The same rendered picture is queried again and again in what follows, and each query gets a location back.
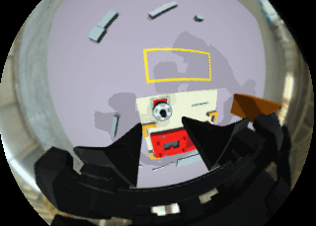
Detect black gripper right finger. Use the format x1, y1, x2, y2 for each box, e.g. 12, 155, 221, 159
182, 116, 250, 171

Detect small black and white wheel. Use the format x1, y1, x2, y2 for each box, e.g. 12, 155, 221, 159
153, 101, 171, 122

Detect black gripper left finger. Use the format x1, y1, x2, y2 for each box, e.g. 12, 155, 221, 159
72, 123, 143, 188

